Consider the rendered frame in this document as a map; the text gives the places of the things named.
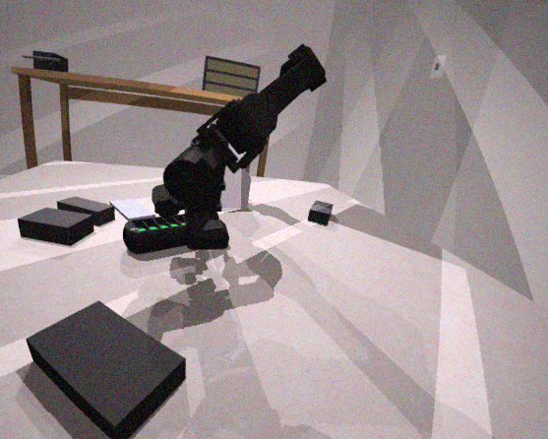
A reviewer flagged dark grey controller unit with green rocker switches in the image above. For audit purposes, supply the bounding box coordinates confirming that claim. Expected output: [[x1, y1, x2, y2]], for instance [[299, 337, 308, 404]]
[[123, 214, 187, 255]]

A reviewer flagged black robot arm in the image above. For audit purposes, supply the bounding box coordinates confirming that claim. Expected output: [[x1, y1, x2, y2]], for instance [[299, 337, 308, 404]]
[[152, 44, 327, 218]]

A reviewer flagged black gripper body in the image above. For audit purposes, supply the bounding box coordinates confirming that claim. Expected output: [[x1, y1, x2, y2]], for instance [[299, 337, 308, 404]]
[[187, 176, 229, 250]]

